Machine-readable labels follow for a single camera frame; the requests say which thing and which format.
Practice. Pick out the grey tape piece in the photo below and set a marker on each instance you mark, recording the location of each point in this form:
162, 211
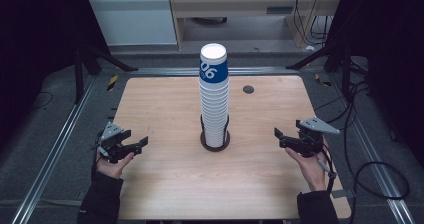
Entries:
81, 195
343, 194

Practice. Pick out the dark round table grommet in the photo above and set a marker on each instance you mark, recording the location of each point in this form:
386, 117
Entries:
248, 89

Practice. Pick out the black metal stand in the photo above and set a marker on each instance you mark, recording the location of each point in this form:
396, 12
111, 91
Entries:
346, 74
79, 80

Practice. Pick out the black curtain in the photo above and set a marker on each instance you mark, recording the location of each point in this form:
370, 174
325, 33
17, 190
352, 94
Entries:
393, 34
33, 34

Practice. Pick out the yellow black tape strip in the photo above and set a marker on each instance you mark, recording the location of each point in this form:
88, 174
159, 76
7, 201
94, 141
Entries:
112, 82
322, 81

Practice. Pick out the person's right hand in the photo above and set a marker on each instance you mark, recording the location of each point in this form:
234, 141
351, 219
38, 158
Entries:
313, 170

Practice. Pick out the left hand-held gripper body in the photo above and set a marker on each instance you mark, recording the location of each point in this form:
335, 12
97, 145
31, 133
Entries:
111, 132

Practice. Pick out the white cabinet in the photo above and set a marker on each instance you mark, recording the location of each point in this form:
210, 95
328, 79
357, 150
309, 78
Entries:
133, 19

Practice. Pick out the stack of paper cups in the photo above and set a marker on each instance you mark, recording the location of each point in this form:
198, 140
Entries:
214, 110

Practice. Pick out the person's left hand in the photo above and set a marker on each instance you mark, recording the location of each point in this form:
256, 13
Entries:
111, 170

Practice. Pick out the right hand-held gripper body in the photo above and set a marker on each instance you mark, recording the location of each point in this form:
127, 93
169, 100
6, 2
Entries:
313, 130

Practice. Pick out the small white object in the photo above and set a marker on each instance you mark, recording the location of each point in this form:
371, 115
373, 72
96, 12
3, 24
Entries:
310, 48

